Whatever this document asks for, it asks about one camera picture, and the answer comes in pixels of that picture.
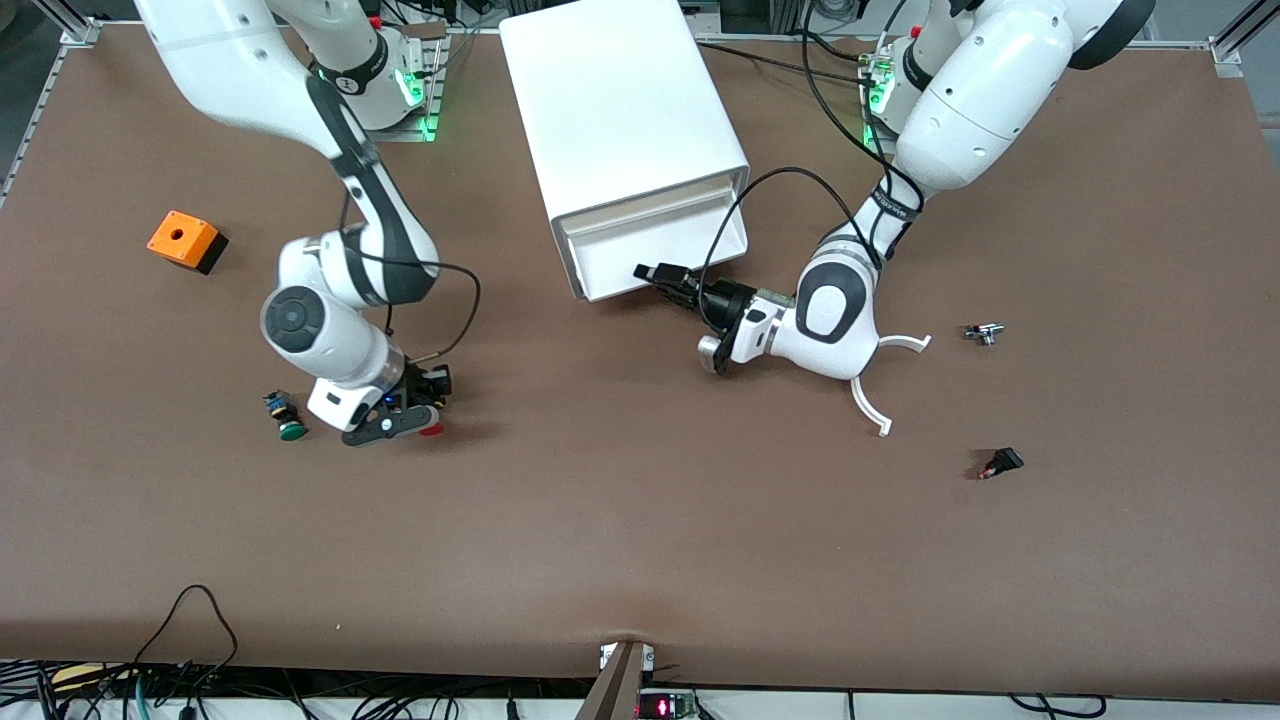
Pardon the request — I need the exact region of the white plastic drawer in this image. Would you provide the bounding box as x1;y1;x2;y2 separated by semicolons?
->
556;172;751;304

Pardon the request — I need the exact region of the green push button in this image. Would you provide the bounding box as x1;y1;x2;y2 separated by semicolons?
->
262;389;310;443

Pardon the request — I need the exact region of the white drawer cabinet shell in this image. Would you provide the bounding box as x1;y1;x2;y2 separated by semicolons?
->
498;0;752;229

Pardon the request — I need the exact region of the orange box with black base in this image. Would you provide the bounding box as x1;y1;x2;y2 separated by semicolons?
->
147;210;230;276

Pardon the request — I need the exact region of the device with red display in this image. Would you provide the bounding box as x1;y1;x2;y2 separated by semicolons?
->
638;689;699;720

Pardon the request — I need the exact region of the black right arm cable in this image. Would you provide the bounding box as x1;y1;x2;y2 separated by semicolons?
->
340;190;483;363

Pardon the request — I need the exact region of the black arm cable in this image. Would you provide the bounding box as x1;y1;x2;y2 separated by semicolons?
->
340;190;483;363
700;0;927;336

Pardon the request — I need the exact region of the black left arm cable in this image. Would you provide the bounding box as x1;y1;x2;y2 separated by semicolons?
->
700;0;927;336

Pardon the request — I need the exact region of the white C-shaped plastic ring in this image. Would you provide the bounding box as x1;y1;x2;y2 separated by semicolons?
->
850;334;933;438

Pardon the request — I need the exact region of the black cable on table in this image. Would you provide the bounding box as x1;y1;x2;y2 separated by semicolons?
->
697;30;883;87

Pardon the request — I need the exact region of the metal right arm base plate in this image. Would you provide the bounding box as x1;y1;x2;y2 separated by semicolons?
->
332;30;447;143

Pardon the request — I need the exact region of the black looped cable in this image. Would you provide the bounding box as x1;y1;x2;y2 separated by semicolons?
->
130;584;241;693

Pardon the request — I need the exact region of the grey camera stand beam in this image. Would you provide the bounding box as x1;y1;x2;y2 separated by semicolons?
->
575;640;657;720

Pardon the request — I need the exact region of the aluminium frame rail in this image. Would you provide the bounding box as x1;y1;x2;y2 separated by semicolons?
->
1205;0;1280;79
0;0;103;209

